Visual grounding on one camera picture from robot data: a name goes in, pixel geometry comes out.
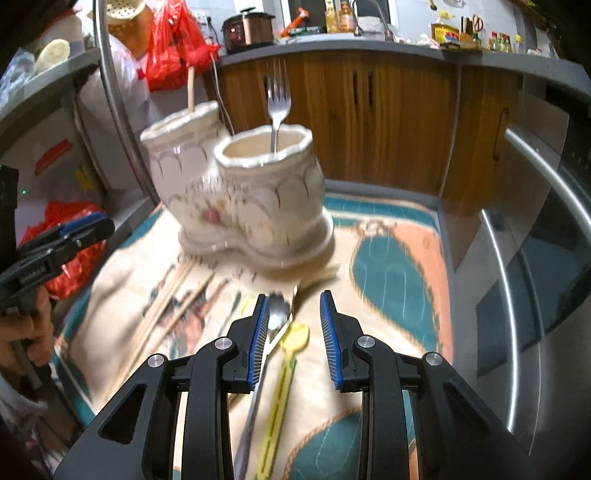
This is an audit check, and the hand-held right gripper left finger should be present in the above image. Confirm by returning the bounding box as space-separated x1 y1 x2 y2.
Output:
53 294 270 480

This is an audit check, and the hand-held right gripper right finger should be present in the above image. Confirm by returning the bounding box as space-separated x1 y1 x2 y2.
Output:
320 291 543 480

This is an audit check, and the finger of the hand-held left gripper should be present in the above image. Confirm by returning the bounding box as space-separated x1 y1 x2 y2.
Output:
0 219 116 299
18 211 108 256

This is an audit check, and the metal spoon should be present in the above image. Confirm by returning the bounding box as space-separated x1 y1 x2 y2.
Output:
232 291 293 480

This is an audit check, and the yellow plastic spoon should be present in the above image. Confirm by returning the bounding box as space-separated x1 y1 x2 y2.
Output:
255 322 310 480

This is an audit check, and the bundle of wooden chopsticks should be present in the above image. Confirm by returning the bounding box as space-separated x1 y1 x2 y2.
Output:
104 261 341 398

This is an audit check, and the white floral ceramic utensil holder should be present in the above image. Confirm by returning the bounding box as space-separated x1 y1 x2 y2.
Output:
140 100 335 269

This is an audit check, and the person's left hand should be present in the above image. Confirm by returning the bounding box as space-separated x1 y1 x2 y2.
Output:
0 286 55 368

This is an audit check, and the red mesh bag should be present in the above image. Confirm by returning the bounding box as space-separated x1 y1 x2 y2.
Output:
25 200 107 301

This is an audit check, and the thin silver utensil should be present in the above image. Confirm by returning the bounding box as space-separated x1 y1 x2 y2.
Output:
266 285 300 356

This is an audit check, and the printed horse table mat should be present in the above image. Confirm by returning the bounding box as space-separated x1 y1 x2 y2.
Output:
53 191 455 480

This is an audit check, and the white appliance red label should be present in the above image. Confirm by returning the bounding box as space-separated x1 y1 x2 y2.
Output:
14 90 121 232

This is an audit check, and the grey shelf board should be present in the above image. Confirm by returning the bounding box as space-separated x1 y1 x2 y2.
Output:
0 46 102 134

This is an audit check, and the clear plastic bag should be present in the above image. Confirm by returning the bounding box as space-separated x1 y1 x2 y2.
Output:
0 51 35 109

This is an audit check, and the chrome metal pole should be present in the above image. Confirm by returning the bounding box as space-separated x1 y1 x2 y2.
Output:
93 0 161 209

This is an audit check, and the white plastic bag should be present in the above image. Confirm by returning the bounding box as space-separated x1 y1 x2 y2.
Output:
78 34 154 195

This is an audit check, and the pale round food item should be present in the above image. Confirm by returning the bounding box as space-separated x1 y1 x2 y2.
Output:
34 39 71 75

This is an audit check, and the person's plaid clothing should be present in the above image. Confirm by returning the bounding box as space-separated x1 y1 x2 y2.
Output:
0 367 77 480

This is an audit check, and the white plastic jug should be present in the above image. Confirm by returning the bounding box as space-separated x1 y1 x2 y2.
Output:
41 9 85 54

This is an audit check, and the orange plastic basin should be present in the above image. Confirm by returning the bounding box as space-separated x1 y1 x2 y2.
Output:
108 9 156 57

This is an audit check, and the red plastic bag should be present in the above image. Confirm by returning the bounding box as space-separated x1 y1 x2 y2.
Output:
147 0 221 92

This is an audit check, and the beige plastic colander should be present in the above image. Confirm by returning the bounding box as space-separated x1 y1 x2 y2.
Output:
88 0 153 26

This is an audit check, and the wooden kitchen cabinet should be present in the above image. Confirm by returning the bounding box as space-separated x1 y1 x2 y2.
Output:
217 51 522 271

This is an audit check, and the metal fork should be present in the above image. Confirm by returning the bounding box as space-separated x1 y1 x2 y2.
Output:
265 71 293 157

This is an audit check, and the steel appliance with glass door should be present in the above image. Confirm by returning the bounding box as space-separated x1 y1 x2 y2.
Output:
450 76 591 467

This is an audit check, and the brown electric pressure cooker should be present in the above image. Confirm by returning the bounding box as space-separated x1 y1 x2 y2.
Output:
222 7 277 55

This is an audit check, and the orange snack packet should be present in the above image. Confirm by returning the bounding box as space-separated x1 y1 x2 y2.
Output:
281 8 320 38

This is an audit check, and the clear plastic container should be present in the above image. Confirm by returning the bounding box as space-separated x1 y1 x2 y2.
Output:
360 16 398 41

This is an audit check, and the chrome kitchen faucet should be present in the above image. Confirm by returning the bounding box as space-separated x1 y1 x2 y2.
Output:
350 0 393 38

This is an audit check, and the yellow tin can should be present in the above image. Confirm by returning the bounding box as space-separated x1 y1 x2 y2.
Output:
431 23 461 47

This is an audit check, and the wooden knife block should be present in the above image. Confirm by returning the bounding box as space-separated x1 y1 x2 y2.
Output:
459 14 486 49

